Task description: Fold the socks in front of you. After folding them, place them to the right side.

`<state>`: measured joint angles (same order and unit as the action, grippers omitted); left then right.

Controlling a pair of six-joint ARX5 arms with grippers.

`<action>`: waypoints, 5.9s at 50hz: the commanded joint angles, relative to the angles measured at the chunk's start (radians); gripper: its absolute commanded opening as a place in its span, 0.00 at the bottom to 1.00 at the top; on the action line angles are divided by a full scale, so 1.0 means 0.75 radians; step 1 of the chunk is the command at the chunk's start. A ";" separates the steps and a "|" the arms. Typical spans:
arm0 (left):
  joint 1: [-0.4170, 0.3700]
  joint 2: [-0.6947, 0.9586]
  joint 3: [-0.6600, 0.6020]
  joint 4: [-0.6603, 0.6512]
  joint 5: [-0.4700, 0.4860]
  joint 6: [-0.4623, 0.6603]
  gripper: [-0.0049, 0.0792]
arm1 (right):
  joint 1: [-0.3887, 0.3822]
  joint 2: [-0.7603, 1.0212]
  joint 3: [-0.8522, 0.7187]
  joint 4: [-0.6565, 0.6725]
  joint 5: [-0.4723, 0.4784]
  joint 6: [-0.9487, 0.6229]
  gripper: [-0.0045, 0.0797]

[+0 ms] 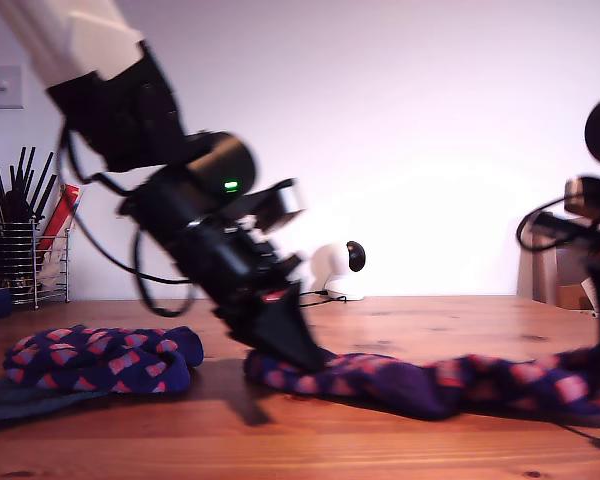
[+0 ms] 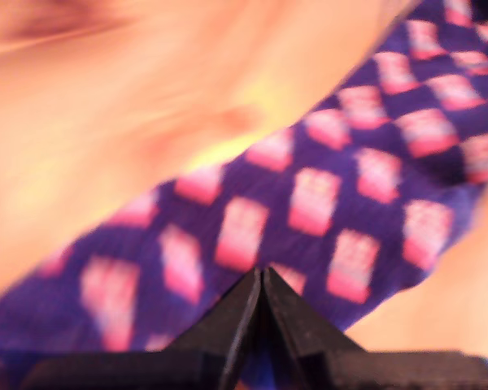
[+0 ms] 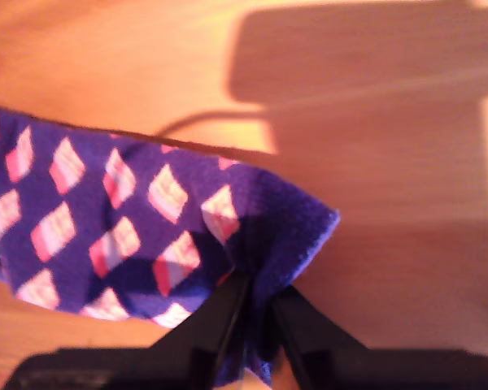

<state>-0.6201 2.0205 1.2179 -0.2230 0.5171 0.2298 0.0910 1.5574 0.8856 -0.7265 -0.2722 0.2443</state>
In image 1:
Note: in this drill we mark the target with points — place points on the purple patterned sock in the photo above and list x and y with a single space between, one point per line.
80 360
405 385

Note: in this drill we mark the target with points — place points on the white tissue paper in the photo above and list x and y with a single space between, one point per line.
587 295

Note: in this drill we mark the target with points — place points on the brown cardboard box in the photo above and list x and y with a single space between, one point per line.
570 297

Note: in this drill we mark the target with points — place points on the wooden chair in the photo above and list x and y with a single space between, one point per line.
540 275

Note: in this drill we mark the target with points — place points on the white paper napkins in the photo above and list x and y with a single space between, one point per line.
55 272

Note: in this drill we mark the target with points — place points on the red paper packet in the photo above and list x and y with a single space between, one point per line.
60 220

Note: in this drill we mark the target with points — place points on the white round security camera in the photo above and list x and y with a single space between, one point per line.
337 270

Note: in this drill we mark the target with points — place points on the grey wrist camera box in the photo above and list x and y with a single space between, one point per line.
290 205
577 195

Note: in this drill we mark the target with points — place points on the white wall light switch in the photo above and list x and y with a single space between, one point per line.
7 87

